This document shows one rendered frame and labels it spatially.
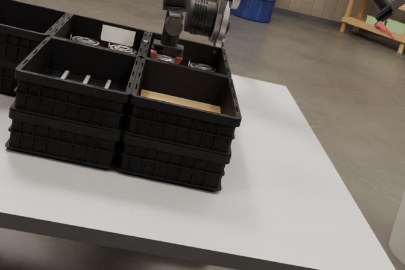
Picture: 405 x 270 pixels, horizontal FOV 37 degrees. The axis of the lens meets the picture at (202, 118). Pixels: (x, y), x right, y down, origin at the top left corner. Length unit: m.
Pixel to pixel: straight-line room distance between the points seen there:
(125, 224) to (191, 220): 0.18
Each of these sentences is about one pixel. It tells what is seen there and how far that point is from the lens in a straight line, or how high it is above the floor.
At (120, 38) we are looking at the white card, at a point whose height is 0.88.
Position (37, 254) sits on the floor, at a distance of 2.55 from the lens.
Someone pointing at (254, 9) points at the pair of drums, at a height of 0.17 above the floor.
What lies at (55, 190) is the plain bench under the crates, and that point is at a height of 0.70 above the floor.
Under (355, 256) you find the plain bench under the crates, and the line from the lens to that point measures 1.62.
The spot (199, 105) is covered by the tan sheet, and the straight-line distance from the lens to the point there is 1.94.
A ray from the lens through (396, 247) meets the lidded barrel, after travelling 3.32.
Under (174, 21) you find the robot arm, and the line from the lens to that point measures 1.92.
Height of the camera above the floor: 1.43
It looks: 19 degrees down
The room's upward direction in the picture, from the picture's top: 14 degrees clockwise
